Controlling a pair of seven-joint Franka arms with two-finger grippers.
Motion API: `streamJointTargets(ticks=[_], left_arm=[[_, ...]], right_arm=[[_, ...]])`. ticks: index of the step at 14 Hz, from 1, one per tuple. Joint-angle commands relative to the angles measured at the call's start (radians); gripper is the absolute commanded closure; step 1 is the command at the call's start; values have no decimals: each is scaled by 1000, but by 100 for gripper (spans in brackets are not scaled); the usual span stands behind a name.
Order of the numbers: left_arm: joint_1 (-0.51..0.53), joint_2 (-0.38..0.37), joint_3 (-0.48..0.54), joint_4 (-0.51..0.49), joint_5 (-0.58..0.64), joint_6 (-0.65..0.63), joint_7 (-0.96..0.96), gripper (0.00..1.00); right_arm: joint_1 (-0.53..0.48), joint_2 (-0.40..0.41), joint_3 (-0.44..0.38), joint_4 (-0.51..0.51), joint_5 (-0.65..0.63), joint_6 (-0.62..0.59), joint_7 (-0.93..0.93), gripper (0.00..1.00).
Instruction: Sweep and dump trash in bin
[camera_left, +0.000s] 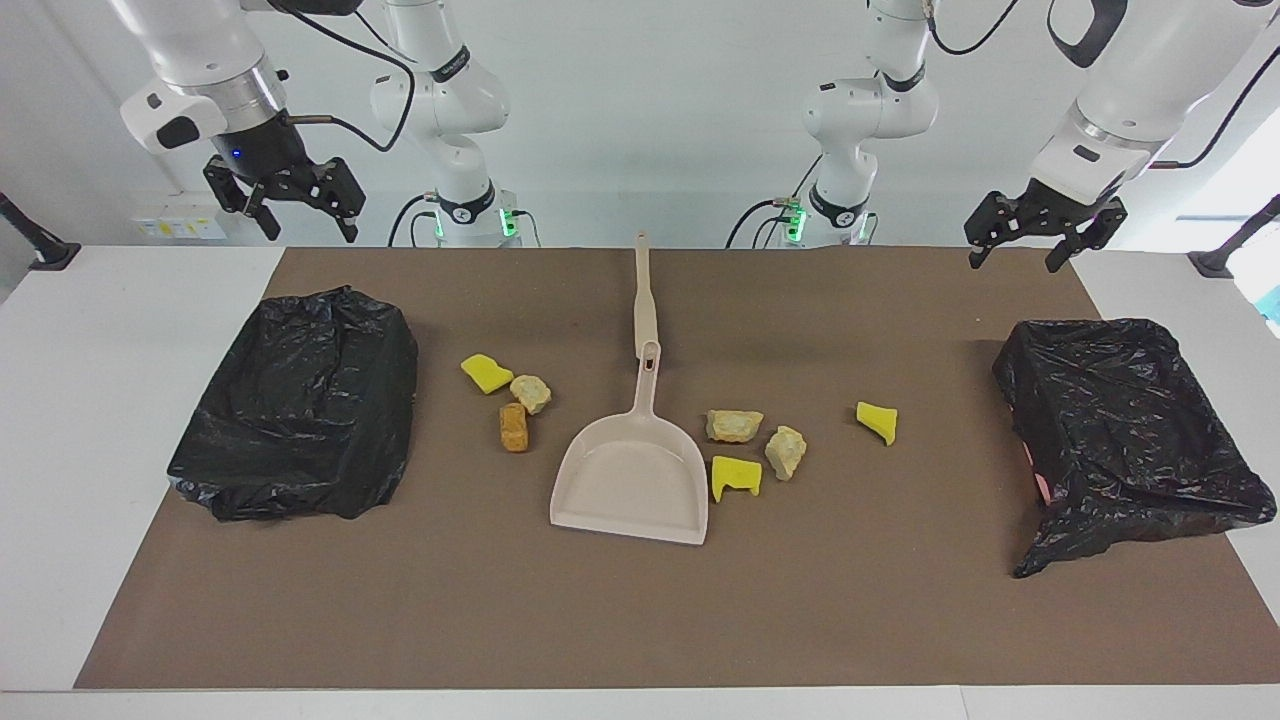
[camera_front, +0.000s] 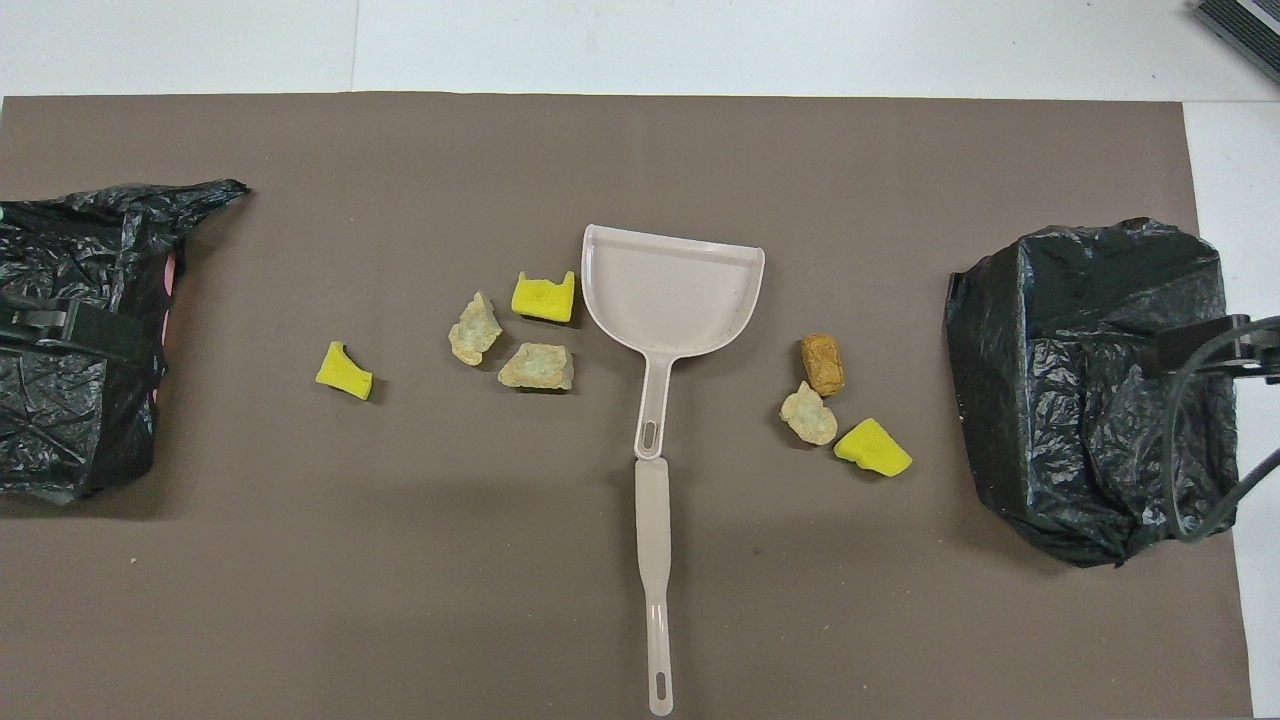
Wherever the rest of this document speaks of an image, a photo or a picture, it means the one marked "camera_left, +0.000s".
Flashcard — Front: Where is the pink bin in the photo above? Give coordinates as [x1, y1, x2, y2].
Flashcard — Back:
[1022, 440, 1051, 506]

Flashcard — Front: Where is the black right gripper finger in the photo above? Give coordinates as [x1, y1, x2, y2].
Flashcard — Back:
[204, 157, 283, 242]
[305, 156, 365, 243]

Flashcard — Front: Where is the yellow sponge piece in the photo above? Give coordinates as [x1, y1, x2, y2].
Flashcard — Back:
[460, 353, 515, 395]
[856, 401, 899, 447]
[710, 455, 763, 504]

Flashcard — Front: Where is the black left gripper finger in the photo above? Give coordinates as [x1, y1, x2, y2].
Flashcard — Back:
[1046, 205, 1128, 273]
[966, 193, 1021, 269]

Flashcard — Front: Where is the white power strip box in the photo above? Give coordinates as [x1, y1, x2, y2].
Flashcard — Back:
[130, 205, 229, 242]

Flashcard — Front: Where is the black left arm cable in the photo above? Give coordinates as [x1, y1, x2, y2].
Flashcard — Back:
[925, 0, 1280, 171]

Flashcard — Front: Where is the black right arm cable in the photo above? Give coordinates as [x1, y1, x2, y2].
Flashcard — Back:
[265, 0, 416, 153]

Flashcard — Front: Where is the beige plastic dustpan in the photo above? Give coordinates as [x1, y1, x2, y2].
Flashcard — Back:
[549, 340, 709, 547]

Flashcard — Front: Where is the black base cable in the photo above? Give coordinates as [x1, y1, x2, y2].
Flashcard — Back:
[727, 155, 821, 249]
[388, 195, 441, 248]

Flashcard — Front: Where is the brown table mat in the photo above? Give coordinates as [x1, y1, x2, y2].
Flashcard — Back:
[75, 247, 1280, 691]

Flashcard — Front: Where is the black trash bag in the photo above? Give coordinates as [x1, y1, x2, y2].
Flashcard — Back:
[167, 286, 420, 523]
[992, 318, 1278, 580]

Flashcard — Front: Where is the black camera stand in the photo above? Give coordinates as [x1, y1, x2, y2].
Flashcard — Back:
[0, 190, 81, 272]
[1188, 193, 1280, 280]

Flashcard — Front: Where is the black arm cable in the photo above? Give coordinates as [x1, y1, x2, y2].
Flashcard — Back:
[925, 0, 1280, 171]
[265, 0, 416, 153]

